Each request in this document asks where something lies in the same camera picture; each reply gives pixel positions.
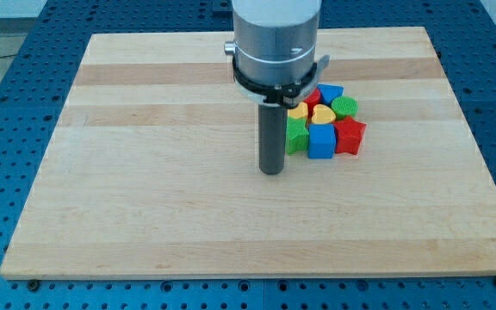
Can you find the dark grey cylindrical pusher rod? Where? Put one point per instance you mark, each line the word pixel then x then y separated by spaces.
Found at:
pixel 272 124

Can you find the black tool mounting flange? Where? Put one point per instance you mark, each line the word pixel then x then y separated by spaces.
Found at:
pixel 284 95

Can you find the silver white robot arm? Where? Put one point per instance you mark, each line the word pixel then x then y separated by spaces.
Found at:
pixel 274 64

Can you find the green star block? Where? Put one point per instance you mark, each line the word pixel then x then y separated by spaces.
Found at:
pixel 297 135

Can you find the red star block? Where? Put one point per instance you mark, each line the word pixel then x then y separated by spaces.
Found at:
pixel 349 135

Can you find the yellow block behind rod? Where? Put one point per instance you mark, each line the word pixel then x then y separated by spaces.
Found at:
pixel 300 112

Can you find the red round block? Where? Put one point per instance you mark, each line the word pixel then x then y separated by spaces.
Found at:
pixel 312 100

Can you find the yellow heart block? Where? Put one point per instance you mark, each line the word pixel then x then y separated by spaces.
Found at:
pixel 322 114

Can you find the blue pentagon block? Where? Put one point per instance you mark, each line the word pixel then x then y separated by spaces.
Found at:
pixel 329 92

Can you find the blue cube block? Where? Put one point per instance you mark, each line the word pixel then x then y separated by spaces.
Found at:
pixel 322 141

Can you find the green cylinder block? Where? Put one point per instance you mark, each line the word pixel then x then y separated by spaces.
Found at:
pixel 344 106

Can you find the light wooden board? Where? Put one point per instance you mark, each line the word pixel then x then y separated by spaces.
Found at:
pixel 151 172

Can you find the blue perforated metal table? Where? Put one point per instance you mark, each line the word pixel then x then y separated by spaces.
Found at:
pixel 33 92

